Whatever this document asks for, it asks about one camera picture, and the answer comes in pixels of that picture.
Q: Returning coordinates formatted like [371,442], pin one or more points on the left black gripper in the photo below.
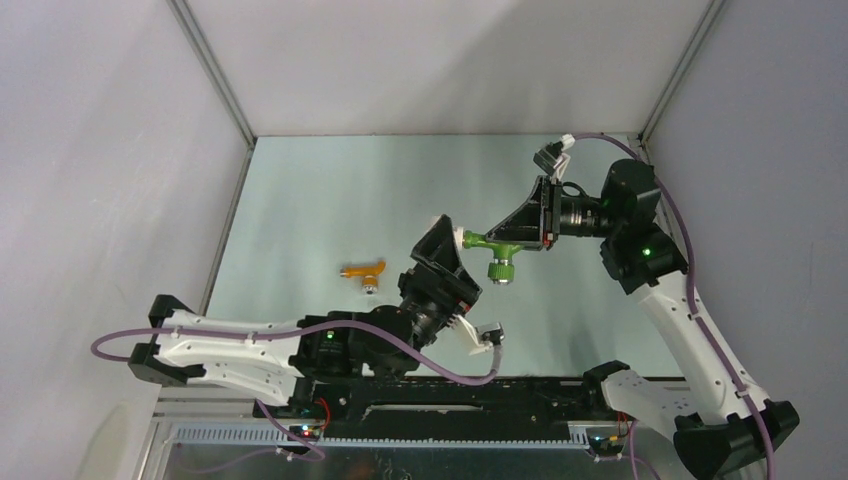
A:
[453,292]

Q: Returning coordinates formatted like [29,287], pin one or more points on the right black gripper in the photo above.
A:
[534,222]

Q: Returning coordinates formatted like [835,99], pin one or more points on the green water faucet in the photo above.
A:
[501,269]

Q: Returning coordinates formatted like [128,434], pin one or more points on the orange water faucet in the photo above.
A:
[368,274]

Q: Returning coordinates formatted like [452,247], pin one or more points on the white pipe elbow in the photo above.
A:
[458,237]

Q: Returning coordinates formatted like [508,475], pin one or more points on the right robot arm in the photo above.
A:
[726,420]

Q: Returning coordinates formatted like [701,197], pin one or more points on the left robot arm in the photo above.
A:
[266,360]

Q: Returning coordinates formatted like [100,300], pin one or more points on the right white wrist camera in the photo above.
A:
[554,158]

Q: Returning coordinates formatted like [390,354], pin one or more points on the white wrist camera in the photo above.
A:
[484,334]
[554,158]

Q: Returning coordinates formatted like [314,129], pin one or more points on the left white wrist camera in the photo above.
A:
[484,334]

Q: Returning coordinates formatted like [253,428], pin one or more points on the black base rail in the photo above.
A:
[507,409]

